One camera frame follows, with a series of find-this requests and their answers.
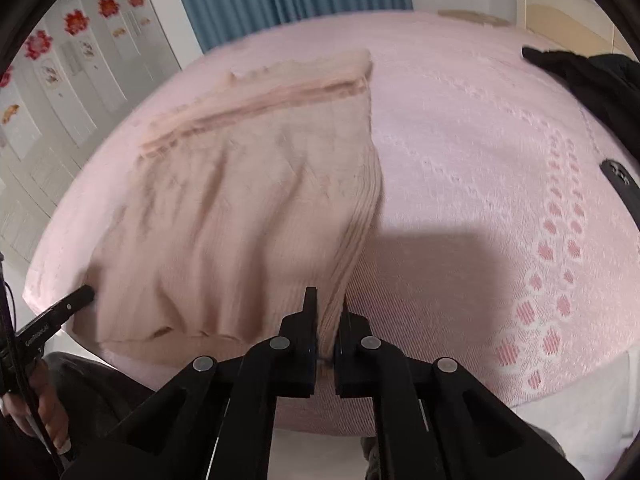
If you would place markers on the black puffer jacket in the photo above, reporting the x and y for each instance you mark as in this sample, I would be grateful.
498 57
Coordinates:
590 80

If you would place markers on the person's left hand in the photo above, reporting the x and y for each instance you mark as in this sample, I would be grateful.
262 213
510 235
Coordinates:
47 405

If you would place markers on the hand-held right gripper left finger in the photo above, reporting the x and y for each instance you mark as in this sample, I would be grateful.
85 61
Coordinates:
300 352

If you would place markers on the cream wooden headboard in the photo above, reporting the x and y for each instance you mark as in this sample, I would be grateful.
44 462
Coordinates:
555 10

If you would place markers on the white panelled wardrobe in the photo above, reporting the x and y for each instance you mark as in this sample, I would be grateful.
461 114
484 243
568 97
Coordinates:
100 90

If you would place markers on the beige knit sweater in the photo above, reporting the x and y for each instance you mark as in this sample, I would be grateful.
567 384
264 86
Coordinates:
225 210

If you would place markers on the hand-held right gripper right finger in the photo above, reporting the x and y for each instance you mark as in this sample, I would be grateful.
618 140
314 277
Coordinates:
352 360

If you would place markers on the red paper wardrobe decorations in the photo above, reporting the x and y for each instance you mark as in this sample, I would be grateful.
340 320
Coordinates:
75 21

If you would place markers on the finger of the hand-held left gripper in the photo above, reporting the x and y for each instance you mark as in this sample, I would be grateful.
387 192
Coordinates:
75 305

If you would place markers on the black smartphone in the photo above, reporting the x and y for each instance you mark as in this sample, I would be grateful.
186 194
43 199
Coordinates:
620 175

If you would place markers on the pink patterned bed sheet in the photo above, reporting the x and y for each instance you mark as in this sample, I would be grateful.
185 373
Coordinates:
475 160

